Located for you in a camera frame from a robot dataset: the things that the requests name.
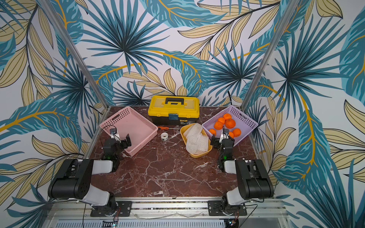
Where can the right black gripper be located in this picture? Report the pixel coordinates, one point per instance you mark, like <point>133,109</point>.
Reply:
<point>224,141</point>

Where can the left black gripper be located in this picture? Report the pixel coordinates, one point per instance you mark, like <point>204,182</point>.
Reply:
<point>125,145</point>

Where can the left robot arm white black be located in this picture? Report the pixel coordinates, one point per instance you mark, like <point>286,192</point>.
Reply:
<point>73,179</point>

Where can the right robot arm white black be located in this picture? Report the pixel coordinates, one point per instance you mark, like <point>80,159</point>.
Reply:
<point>252,177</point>

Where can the yellow oval tray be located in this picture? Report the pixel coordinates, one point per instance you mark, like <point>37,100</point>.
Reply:
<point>196,142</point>

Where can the pink plastic basket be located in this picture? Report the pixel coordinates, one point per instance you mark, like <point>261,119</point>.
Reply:
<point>128,121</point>

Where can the purple plastic basket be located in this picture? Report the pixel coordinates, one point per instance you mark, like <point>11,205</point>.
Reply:
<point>243,122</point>

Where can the white tape roll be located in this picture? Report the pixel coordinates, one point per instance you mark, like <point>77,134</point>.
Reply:
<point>164,136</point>

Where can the yellow black toolbox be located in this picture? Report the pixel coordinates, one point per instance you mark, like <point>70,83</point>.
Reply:
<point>170,110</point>

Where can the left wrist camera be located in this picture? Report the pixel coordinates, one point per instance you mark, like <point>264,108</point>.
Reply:
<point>114,134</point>

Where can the orange handled screwdriver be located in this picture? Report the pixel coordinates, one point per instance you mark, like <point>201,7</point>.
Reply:
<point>167,128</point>

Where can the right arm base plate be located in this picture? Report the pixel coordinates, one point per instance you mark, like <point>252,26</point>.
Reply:
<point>220,208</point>

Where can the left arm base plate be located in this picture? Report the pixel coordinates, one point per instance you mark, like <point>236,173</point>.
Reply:
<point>115,209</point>

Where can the front aluminium rail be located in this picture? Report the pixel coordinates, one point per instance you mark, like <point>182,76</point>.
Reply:
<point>171,212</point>

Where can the right aluminium frame post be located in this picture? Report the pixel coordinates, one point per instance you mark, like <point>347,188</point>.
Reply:
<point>284,21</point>

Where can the aluminium frame post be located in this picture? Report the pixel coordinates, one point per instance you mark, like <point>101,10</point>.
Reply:
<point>284,21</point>
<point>57,23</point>

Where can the left aluminium frame post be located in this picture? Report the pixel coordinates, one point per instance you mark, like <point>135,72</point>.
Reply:
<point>57,23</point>

